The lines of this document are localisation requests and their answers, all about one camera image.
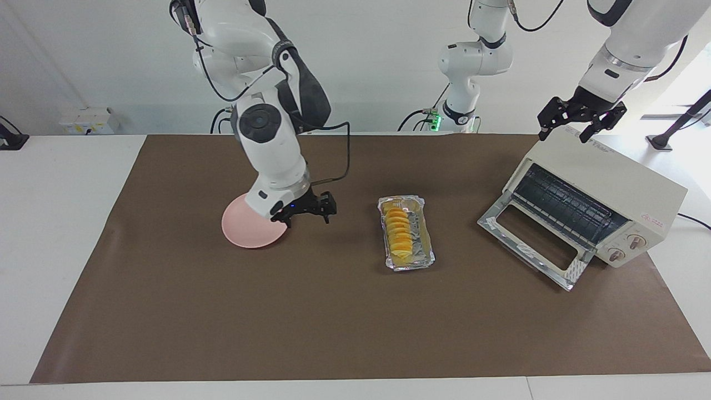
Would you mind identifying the sliced yellow bread loaf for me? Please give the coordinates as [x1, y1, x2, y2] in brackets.
[386, 207, 415, 259]

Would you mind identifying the silver foil baking tray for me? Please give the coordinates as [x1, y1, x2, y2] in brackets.
[378, 194, 435, 272]

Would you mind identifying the cream toaster oven body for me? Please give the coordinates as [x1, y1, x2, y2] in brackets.
[503, 125, 688, 268]

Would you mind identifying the glass toaster oven door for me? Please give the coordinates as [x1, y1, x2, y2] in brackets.
[478, 201, 595, 291]

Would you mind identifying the pink round plate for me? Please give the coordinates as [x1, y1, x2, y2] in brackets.
[222, 193, 289, 248]

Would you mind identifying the black stand with base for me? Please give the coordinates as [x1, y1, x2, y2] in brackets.
[646, 89, 711, 152]

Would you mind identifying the brown table mat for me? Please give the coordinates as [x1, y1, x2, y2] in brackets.
[31, 133, 711, 384]

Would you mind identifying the black table clamp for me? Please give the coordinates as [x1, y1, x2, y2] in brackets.
[0, 116, 29, 151]

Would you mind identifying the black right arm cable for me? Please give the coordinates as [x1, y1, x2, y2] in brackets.
[189, 11, 352, 185]

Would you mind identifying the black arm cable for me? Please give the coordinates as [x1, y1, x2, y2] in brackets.
[189, 11, 352, 185]
[467, 0, 689, 83]

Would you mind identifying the dark oven wire rack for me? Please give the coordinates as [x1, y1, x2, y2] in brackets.
[511, 164, 631, 248]

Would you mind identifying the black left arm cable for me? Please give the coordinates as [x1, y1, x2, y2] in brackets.
[467, 0, 689, 83]

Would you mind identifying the black right base cable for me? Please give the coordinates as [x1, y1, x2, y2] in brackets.
[210, 107, 233, 134]

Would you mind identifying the black base cable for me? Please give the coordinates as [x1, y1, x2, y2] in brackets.
[210, 107, 233, 134]
[397, 83, 450, 132]

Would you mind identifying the black left base cable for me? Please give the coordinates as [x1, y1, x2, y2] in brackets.
[397, 83, 450, 132]

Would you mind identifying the black oven power cord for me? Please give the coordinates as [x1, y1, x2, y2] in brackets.
[678, 213, 711, 231]

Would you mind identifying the white wall socket box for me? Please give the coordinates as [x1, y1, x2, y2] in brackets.
[60, 107, 114, 135]

